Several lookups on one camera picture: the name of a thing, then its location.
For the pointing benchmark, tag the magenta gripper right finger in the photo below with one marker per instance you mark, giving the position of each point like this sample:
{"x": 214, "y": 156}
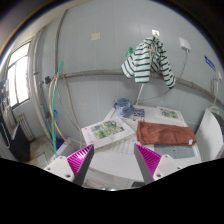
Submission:
{"x": 154, "y": 166}

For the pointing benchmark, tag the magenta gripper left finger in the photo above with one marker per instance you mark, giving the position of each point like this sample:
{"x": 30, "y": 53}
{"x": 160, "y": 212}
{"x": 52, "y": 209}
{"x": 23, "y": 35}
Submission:
{"x": 73, "y": 167}

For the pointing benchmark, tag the brown folded towel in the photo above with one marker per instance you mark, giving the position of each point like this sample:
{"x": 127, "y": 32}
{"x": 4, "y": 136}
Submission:
{"x": 163, "y": 134}

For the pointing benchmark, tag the illustrated calendar sheet front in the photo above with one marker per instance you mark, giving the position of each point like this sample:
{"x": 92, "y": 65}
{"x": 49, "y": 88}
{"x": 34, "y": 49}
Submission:
{"x": 106, "y": 132}

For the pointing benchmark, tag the illustrated paper sheet back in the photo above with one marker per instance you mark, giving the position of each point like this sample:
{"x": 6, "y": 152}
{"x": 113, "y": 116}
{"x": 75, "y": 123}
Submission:
{"x": 169, "y": 113}

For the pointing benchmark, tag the white board right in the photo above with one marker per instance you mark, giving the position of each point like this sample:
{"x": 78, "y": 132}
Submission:
{"x": 210, "y": 136}

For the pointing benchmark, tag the white radiator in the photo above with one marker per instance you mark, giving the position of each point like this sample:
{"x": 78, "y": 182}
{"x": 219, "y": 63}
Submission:
{"x": 27, "y": 130}

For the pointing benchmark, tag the blue crumpled cloth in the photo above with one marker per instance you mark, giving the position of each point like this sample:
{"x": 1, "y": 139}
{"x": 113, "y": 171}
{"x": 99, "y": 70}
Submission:
{"x": 123, "y": 107}

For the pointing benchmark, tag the green white striped shirt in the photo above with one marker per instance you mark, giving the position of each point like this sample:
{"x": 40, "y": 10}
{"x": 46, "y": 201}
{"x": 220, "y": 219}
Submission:
{"x": 151, "y": 55}

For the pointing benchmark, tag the horizontal grey wall pipe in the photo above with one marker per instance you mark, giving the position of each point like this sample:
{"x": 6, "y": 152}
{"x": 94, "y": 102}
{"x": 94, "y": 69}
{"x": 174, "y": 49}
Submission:
{"x": 143, "y": 77}

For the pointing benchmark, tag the blue wall sign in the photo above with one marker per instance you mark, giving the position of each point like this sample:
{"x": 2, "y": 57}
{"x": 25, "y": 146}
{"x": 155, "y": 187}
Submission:
{"x": 210, "y": 63}

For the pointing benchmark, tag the window with frame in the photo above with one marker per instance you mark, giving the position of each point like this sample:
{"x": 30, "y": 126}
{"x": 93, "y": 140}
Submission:
{"x": 17, "y": 75}

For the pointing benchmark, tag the white wall socket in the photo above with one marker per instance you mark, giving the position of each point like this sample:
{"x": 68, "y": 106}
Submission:
{"x": 184, "y": 44}

